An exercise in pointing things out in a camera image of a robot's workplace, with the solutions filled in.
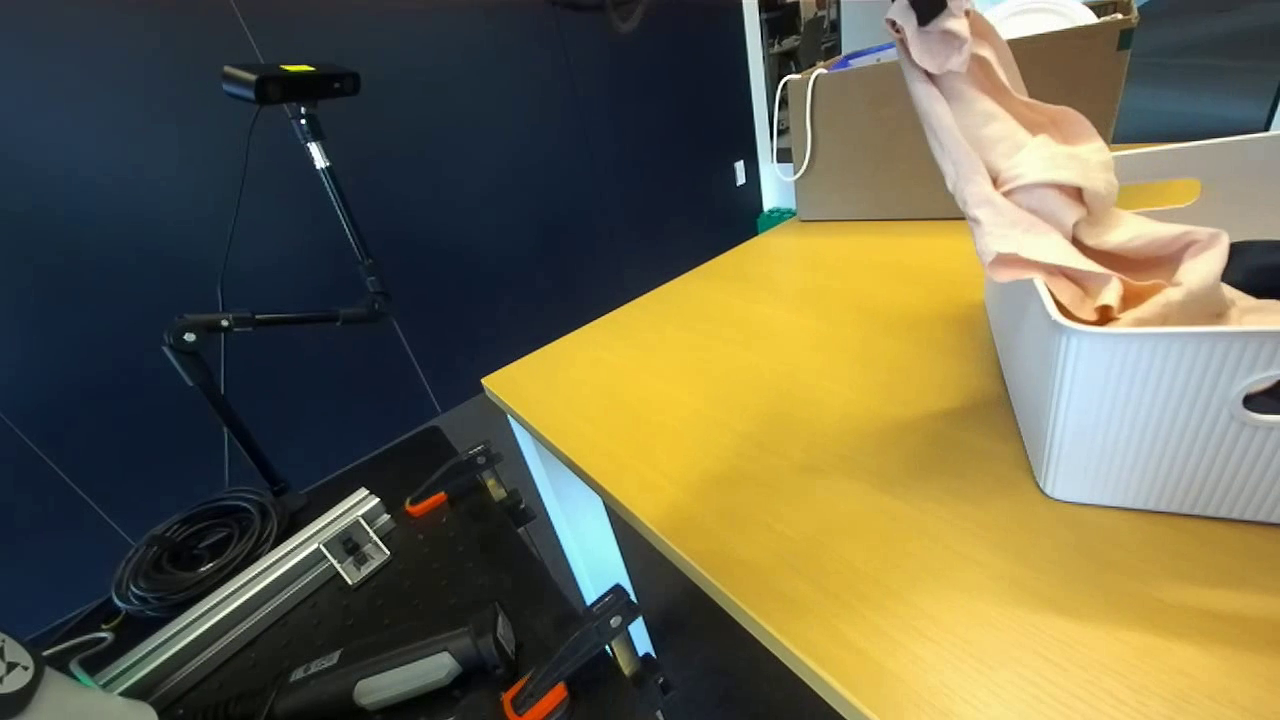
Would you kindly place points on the small green object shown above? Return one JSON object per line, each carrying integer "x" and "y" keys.
{"x": 778, "y": 216}

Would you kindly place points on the brown cardboard box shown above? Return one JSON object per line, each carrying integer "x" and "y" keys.
{"x": 864, "y": 144}

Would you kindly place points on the round black white disc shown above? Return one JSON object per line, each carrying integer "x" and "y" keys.
{"x": 14, "y": 672}

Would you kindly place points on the black orange bar clamp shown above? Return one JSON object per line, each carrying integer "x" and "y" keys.
{"x": 446, "y": 484}
{"x": 572, "y": 657}

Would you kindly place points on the black grey handheld device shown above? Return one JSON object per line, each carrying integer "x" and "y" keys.
{"x": 401, "y": 672}

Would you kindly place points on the cream pale pink garment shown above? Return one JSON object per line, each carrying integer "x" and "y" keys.
{"x": 1024, "y": 174}

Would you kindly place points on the black articulated camera stand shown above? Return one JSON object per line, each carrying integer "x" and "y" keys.
{"x": 336, "y": 200}

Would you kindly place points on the white ribbed plastic basket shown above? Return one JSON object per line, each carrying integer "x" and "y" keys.
{"x": 1145, "y": 412}

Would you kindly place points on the blue white flat box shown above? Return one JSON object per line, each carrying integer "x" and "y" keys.
{"x": 864, "y": 58}

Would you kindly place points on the black stereo camera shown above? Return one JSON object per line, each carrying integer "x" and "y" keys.
{"x": 291, "y": 87}

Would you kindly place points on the aluminium extrusion bar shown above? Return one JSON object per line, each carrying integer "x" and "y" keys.
{"x": 254, "y": 586}

